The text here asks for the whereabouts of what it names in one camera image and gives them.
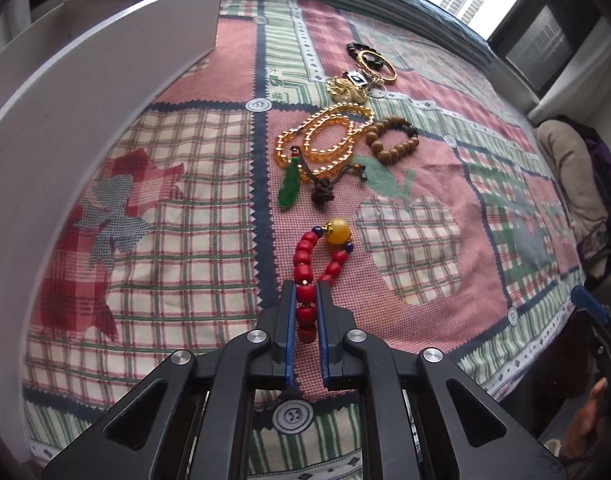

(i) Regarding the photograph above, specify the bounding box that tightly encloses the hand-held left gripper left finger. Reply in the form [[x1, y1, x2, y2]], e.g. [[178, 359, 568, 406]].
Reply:
[[40, 279, 299, 480]]

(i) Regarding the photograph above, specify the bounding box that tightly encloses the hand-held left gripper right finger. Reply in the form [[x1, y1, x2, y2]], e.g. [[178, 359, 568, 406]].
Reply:
[[313, 282, 571, 480]]

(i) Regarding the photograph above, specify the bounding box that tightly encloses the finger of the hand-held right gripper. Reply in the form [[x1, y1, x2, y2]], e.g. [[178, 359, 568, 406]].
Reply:
[[570, 285, 611, 346]]

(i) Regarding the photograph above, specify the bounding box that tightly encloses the red bead bracelet yellow bead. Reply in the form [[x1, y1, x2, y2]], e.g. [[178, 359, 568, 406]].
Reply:
[[293, 217, 357, 345]]

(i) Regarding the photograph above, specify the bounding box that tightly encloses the green jade pendant brown cord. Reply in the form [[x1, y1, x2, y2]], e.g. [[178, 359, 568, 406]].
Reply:
[[278, 146, 369, 208]]

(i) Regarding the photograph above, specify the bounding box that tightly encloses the amber bead necklace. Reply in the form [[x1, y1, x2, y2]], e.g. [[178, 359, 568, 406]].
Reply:
[[274, 102, 376, 168]]

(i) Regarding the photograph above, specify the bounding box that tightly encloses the brown wooden bead bracelet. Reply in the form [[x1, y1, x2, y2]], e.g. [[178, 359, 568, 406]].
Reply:
[[364, 116, 420, 165]]

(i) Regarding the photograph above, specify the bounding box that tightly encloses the gold charm keychain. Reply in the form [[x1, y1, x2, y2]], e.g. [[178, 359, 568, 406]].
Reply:
[[327, 71, 387, 104]]

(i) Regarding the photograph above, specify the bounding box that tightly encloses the white foam box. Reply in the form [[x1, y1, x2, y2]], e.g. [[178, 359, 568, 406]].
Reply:
[[0, 0, 225, 461]]

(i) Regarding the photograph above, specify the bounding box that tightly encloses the patchwork checked blanket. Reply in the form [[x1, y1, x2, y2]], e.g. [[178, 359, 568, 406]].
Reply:
[[23, 0, 586, 480]]

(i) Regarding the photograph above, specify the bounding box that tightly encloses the beige cloth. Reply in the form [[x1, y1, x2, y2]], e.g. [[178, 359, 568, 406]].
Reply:
[[533, 117, 611, 281]]

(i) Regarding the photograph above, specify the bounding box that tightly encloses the purple cloth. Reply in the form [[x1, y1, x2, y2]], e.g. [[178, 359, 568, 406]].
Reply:
[[560, 116, 611, 286]]

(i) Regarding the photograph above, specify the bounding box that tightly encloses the gold bangle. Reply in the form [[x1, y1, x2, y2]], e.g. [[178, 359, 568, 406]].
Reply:
[[358, 50, 397, 84]]

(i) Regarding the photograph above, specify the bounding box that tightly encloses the black bead bracelet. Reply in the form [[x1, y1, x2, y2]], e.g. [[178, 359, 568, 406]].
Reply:
[[346, 41, 387, 72]]

